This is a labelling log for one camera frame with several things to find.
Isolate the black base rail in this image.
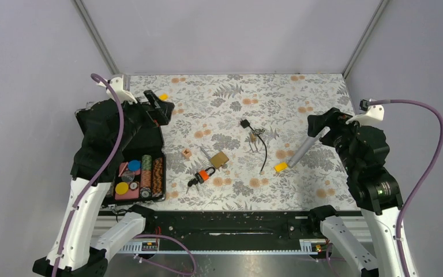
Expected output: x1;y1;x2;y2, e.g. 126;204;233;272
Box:
119;211;331;255

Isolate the large brass padlock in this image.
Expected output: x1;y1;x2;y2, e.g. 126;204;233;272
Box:
200;147;229;170

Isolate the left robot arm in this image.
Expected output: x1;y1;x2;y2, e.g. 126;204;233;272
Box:
32;90;175;276

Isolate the black poker chip case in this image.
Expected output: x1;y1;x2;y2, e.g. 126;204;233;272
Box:
71;99;166;207

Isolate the wooden letter cube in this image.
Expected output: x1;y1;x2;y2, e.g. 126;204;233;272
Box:
182;148;192;160

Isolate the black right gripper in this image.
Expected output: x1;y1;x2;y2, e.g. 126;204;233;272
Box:
306;106;369;174

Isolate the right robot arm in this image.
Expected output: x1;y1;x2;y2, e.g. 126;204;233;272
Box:
307;108;418;276

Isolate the small orange black padlock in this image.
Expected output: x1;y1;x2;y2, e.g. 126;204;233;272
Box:
186;167;216;192

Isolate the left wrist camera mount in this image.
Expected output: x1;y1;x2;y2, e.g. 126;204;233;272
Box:
107;74;138;104

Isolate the grey marker yellow cap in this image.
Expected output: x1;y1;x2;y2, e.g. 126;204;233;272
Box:
274;126;331;173

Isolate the floral table cloth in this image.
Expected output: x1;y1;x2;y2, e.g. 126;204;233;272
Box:
130;74;356;211

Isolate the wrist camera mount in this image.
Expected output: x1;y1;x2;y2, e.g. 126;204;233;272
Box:
107;74;138;104
346;99;385;126

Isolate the black cord with fob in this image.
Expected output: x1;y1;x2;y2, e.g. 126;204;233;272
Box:
239;118;268;175

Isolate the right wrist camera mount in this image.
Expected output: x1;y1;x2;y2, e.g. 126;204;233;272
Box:
346;99;385;126

